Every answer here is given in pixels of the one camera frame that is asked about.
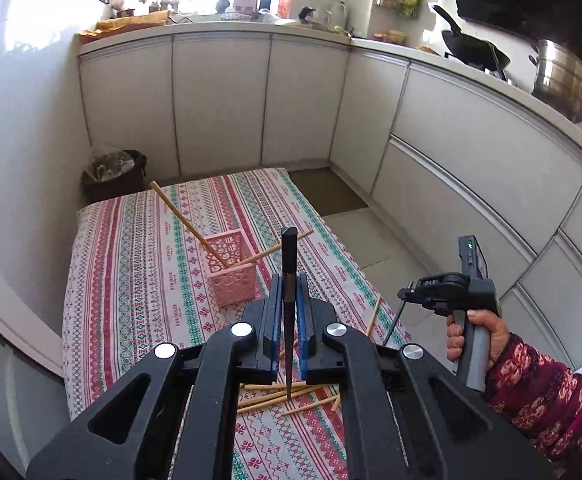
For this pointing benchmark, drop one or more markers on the striped patterned tablecloth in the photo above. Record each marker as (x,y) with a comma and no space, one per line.
(136,270)

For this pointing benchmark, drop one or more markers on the brown floor mat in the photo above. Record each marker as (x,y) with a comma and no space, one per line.
(328,192)

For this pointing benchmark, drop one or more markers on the person's right hand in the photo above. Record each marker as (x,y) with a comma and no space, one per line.
(493,332)

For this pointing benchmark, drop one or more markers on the white kitchen cabinets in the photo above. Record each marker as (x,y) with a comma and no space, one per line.
(421,135)

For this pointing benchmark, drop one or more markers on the white plastic jug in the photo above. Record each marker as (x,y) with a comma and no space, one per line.
(338,14)

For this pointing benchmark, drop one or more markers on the person's right forearm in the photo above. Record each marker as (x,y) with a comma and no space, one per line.
(546,400)

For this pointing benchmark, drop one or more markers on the stainless steel pot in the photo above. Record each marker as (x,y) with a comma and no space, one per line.
(561,77)

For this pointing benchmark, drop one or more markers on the dark brown chopstick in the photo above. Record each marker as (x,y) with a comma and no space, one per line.
(395,324)
(289,280)

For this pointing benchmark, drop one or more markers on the dark trash bin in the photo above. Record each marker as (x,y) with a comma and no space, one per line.
(113,175)

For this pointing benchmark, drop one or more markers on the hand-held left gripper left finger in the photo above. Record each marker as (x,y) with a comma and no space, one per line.
(273,330)

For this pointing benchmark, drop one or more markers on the yellow cloth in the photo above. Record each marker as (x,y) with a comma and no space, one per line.
(126,24)

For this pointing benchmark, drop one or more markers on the black wok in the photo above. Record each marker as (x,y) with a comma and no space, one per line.
(471,47)

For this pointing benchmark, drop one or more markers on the pink perforated plastic basket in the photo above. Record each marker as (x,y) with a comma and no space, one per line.
(233,280)

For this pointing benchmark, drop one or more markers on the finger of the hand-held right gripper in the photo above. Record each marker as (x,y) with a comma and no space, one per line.
(407,296)

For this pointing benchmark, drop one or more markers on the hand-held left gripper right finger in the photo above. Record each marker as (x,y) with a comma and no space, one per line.
(302,330)

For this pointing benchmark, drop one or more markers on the orange bottle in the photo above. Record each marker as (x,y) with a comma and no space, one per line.
(284,2)

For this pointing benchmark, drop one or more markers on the wooden chopstick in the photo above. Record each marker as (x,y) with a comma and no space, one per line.
(271,396)
(181,217)
(337,402)
(373,316)
(311,405)
(261,386)
(281,246)

